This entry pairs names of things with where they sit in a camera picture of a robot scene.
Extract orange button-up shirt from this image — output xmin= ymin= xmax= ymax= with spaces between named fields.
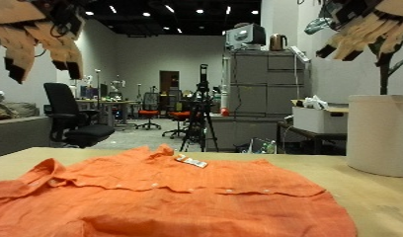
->
xmin=0 ymin=143 xmax=357 ymax=237

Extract green leafy plant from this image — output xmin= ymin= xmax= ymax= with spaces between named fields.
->
xmin=304 ymin=17 xmax=403 ymax=97

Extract white power strip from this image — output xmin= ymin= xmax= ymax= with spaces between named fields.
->
xmin=288 ymin=45 xmax=312 ymax=63

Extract black office chair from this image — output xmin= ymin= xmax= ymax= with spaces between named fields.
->
xmin=43 ymin=82 xmax=116 ymax=149

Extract brown cushion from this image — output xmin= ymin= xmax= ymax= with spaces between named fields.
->
xmin=0 ymin=101 xmax=40 ymax=121

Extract copper kettle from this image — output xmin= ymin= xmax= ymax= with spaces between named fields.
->
xmin=268 ymin=33 xmax=289 ymax=52

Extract white plastic bag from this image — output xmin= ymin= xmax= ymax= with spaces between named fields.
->
xmin=300 ymin=94 xmax=331 ymax=111

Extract office desk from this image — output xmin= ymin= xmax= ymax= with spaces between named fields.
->
xmin=75 ymin=98 xmax=141 ymax=127

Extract grey sofa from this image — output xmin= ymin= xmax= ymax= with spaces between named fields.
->
xmin=0 ymin=115 xmax=52 ymax=159

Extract grey CRT monitor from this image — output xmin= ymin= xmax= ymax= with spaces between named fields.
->
xmin=224 ymin=23 xmax=267 ymax=51

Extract white storage box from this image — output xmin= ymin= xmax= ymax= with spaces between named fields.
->
xmin=291 ymin=106 xmax=351 ymax=134

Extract tall grey metal cabinet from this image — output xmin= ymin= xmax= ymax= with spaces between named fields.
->
xmin=227 ymin=49 xmax=312 ymax=118

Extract white round plant pot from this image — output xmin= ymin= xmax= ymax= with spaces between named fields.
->
xmin=345 ymin=94 xmax=403 ymax=179

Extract brown door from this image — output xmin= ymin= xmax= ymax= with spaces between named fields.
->
xmin=157 ymin=69 xmax=180 ymax=97

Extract dark side table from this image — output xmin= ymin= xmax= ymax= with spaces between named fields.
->
xmin=276 ymin=120 xmax=349 ymax=156

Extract orange office chair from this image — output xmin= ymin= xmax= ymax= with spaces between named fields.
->
xmin=160 ymin=88 xmax=193 ymax=139
xmin=135 ymin=92 xmax=163 ymax=131

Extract low grey cabinet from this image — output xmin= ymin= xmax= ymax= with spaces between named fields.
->
xmin=207 ymin=113 xmax=295 ymax=153

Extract plastic bottles bag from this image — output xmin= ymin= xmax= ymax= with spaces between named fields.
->
xmin=245 ymin=137 xmax=277 ymax=155

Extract black camera tripod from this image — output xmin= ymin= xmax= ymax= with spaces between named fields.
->
xmin=179 ymin=63 xmax=220 ymax=153

